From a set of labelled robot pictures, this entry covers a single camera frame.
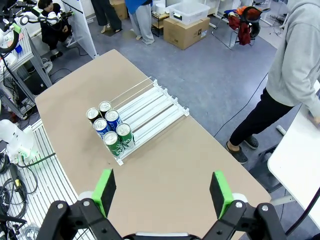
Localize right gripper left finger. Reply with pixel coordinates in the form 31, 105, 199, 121
37, 168, 123, 240

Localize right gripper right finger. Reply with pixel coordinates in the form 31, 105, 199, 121
202, 170, 287, 240

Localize person's right forearm grey sleeve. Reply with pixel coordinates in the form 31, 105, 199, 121
298, 74, 320, 113

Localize green beverage can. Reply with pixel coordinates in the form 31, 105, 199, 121
115, 122, 136, 148
102, 130, 125, 158

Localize blue Pocari beverage can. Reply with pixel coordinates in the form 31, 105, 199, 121
93, 117, 111, 140
104, 109, 123, 132

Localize black beverage can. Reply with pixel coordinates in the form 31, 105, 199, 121
98, 100, 113, 118
85, 107, 101, 125

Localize clear white can dispenser rack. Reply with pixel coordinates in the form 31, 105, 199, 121
87, 76, 190, 167

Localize person's right hand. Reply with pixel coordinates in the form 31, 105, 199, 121
307, 109, 320, 125

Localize dark grey clog shoe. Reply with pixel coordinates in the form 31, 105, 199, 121
243, 134, 260, 150
225, 140, 249, 165

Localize white slatted robot mounting table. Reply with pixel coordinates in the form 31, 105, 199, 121
0, 118, 86, 240

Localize large white table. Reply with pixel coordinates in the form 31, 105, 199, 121
267, 79, 320, 223

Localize black computer tower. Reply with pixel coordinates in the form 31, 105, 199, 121
23, 67, 50, 96

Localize person in grey hoodie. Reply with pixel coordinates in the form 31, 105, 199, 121
226, 0, 320, 165

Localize large brown cardboard box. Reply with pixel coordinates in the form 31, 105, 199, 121
163, 16, 211, 51

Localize red jacket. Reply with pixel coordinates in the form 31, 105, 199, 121
227, 9, 253, 46

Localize white board panel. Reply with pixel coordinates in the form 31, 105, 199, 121
61, 0, 99, 60

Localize crouching person in black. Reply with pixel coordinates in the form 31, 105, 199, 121
37, 0, 73, 62

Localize person in grey trousers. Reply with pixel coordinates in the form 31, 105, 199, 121
124, 0, 156, 46

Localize small wood metal shelf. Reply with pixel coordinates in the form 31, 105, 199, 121
150, 11, 171, 38

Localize person in black trousers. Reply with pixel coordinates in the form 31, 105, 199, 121
90, 0, 123, 34

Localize small brown cardboard box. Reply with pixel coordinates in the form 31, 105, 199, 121
109, 0, 129, 21

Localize orange cloth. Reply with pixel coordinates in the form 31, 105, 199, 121
236, 6, 262, 16

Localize clear plastic storage box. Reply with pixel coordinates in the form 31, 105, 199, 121
168, 1, 211, 26

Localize white round container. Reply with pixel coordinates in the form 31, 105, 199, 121
152, 2, 168, 16

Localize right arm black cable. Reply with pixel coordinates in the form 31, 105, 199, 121
284, 186, 320, 237

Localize black cable bundle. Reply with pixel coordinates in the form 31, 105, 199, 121
0, 152, 38, 226

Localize aluminium frame workbench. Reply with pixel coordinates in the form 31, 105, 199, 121
0, 27, 53, 121

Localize metal frame chair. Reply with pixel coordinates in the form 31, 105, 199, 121
212, 6, 272, 51

